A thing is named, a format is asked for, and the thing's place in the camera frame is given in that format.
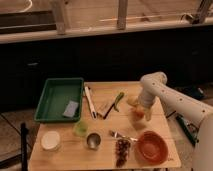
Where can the blue sponge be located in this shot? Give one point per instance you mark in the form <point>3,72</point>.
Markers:
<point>71,109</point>

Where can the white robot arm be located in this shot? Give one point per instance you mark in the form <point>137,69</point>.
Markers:
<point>199,113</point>

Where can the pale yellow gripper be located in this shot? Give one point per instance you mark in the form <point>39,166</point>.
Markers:
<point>147,113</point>

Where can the black chair post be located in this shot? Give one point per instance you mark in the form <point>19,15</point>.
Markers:
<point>24,131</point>

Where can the dark grape bunch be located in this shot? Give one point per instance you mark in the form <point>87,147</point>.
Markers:
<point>122,150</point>

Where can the green plastic tray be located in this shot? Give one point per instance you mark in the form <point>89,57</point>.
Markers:
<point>56,95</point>

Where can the orange apple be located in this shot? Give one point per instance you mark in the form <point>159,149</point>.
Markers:
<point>138,112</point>

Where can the orange plastic bowl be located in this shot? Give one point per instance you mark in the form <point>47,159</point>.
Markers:
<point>151,148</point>

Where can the green bin with items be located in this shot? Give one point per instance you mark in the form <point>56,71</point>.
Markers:
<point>188,128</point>

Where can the metal fork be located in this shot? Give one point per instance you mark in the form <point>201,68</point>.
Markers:
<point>118,135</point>

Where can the steel cup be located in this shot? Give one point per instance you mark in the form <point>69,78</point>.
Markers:
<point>93,140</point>

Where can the green plastic cup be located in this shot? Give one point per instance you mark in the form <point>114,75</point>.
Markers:
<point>80,129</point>

